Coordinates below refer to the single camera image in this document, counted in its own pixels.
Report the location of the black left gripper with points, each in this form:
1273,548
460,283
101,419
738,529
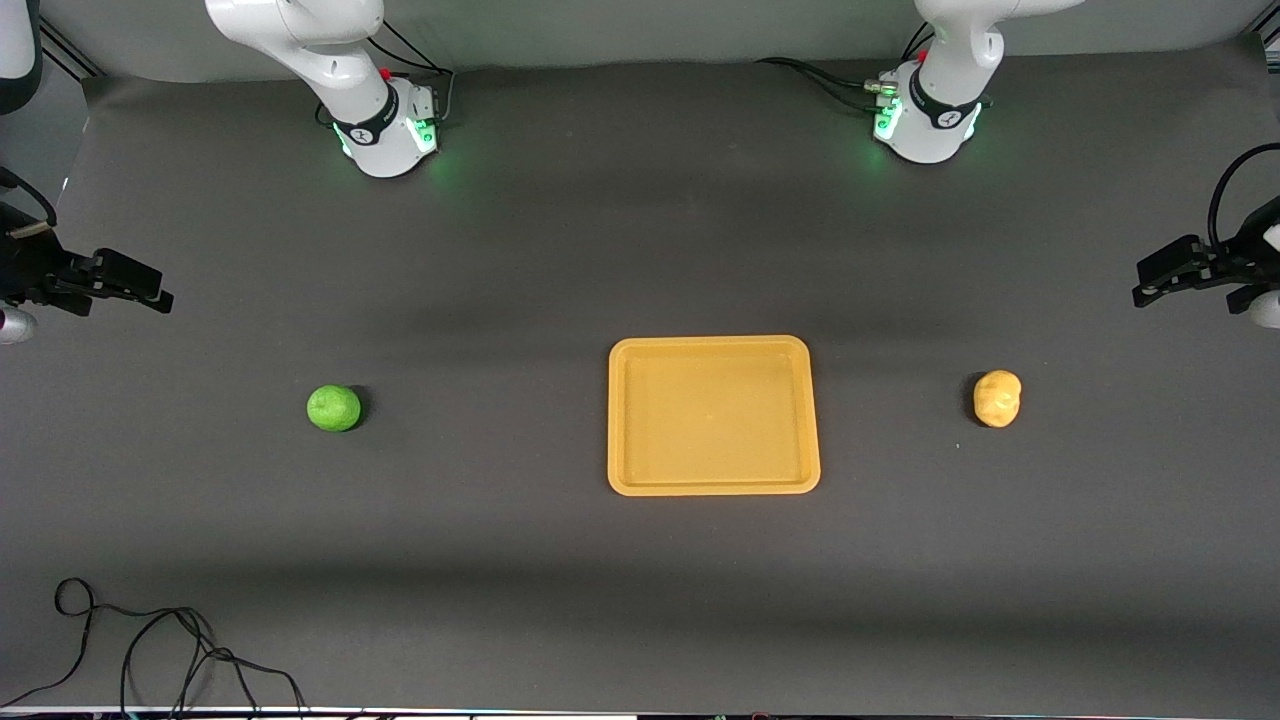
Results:
1243,261

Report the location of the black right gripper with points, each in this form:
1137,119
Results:
30,268

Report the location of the yellow brown potato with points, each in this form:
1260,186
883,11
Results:
997,398

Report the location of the green lime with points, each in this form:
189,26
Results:
334,408

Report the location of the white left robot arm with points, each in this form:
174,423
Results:
950,60

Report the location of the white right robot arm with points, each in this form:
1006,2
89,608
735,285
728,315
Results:
340,60

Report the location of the yellow plastic tray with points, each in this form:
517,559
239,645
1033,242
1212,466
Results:
712,415

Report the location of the dark grey table mat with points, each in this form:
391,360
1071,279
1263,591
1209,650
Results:
640,250

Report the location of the aluminium frame rail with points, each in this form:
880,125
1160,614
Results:
1272,38
70,50

